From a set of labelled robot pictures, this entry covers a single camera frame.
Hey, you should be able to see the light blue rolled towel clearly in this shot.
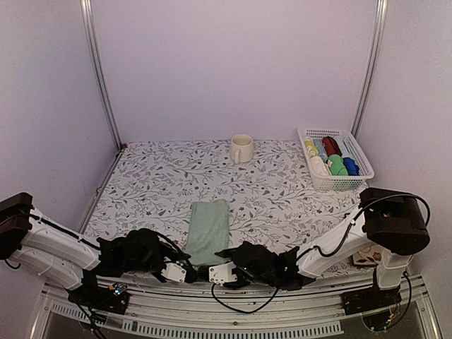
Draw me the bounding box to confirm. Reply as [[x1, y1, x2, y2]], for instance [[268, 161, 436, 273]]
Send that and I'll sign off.
[[313, 139, 328, 162]]

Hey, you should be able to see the white plastic basket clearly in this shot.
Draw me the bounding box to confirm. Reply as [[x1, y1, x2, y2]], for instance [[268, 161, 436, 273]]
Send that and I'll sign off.
[[297, 127, 374, 191]]

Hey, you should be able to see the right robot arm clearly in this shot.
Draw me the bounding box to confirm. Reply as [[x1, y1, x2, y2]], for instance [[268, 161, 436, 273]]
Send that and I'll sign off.
[[204, 188, 431, 315]]

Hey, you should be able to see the floral table mat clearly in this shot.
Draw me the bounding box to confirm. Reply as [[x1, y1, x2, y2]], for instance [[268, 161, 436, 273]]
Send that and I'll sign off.
[[84, 141, 360, 254]]

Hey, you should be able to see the mint green towel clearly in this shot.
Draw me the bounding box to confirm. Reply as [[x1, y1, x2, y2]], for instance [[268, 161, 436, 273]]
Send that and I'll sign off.
[[184, 199, 230, 266]]

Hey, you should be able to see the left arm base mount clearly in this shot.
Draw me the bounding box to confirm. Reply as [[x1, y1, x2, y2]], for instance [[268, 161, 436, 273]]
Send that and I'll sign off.
[[68, 284, 131, 315]]

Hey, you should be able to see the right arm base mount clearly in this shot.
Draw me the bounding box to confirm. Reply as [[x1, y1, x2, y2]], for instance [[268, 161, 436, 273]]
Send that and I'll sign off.
[[340, 285, 401, 315]]

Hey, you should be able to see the aluminium frame post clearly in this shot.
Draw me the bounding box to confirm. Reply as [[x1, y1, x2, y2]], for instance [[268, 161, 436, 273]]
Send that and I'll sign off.
[[80, 0, 122, 151], [351, 0, 388, 138]]

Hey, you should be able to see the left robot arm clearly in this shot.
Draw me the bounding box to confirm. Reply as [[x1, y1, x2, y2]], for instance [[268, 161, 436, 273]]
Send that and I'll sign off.
[[1, 192, 208, 307]]

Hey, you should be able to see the cream white towel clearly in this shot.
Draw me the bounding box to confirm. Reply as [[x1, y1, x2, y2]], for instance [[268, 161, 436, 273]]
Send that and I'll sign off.
[[310, 155, 331, 177]]

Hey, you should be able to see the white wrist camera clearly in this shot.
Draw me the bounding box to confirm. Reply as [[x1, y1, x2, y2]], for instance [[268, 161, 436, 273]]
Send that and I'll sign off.
[[160, 263, 186, 283], [208, 262, 237, 284]]

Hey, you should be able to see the right aluminium frame post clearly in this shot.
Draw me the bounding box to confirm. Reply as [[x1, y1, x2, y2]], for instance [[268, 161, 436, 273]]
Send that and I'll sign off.
[[351, 0, 388, 138]]

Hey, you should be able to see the red rolled towel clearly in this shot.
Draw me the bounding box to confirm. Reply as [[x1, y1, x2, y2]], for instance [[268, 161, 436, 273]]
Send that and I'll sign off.
[[322, 136, 342, 157]]

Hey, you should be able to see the left aluminium frame post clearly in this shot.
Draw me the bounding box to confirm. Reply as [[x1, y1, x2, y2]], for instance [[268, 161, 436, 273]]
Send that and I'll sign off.
[[80, 0, 122, 151]]

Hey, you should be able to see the green rolled towel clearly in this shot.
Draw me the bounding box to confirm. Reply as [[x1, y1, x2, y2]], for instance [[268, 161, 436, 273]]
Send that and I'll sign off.
[[328, 155, 348, 176]]

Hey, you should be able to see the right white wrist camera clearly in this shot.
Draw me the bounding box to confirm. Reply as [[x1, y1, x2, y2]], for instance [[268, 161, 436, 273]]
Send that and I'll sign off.
[[208, 262, 237, 284]]

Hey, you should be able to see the cream ceramic mug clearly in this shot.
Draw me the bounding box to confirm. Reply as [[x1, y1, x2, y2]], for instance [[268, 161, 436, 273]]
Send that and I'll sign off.
[[230, 134, 254, 164]]

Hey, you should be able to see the floral square plate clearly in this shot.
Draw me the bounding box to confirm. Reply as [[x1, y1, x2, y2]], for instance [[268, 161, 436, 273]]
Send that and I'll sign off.
[[352, 245, 383, 267]]

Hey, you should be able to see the yellow rolled towel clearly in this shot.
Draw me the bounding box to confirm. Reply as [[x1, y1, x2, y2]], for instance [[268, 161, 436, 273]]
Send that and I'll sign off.
[[304, 137, 319, 158]]

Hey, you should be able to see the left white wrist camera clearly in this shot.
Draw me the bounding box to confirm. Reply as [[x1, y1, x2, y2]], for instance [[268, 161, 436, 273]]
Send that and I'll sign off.
[[160, 263, 186, 283]]

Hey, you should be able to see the aluminium front rail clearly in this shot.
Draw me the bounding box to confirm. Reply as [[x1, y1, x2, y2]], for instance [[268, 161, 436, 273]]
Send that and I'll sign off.
[[30, 266, 448, 338]]

